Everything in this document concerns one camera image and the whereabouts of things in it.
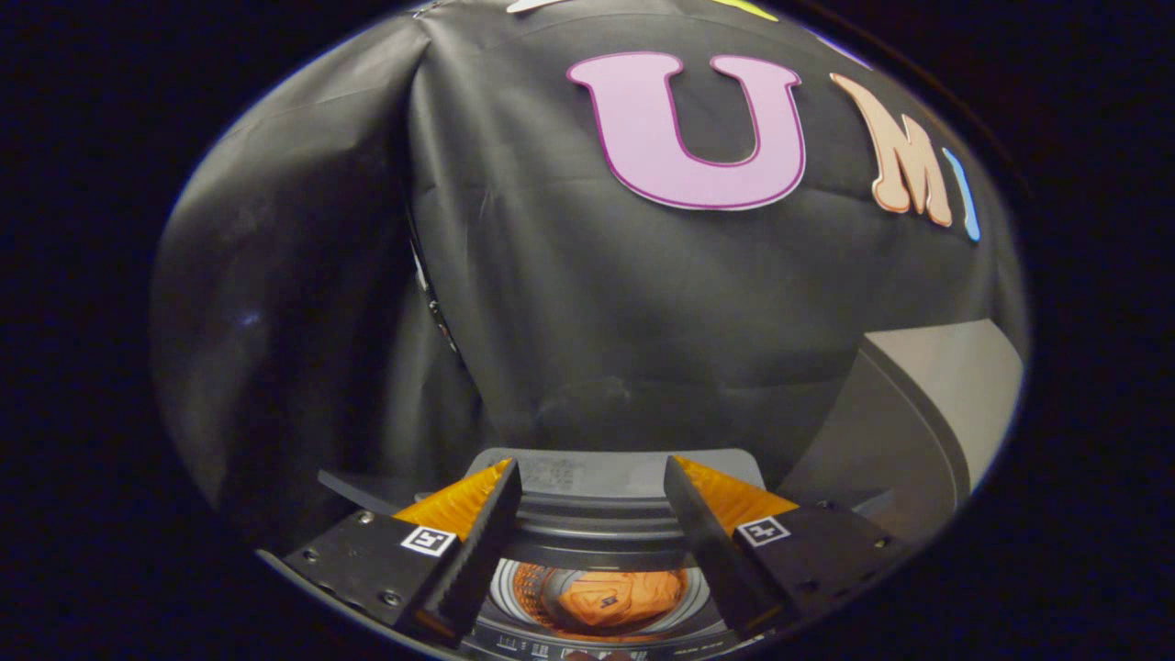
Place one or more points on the orange polo shirt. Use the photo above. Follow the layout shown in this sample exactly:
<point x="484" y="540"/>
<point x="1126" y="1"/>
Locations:
<point x="624" y="597"/>

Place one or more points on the dark grey washing machine lid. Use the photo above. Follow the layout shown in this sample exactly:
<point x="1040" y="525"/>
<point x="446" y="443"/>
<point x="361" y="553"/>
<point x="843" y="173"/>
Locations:
<point x="624" y="473"/>

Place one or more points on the grey washing machine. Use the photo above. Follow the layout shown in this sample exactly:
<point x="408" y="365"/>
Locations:
<point x="597" y="537"/>

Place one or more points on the black backdrop cloth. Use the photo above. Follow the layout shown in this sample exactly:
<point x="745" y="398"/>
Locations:
<point x="597" y="303"/>

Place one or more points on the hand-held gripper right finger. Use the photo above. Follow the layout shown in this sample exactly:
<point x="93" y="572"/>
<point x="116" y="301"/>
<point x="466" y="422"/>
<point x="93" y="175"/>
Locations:
<point x="707" y="551"/>

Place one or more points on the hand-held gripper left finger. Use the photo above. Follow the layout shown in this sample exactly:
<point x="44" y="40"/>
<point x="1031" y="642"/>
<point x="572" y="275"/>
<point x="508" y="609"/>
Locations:
<point x="482" y="551"/>

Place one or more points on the beige cabinet with grey frame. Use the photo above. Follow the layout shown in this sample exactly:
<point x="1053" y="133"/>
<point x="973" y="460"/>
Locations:
<point x="927" y="404"/>

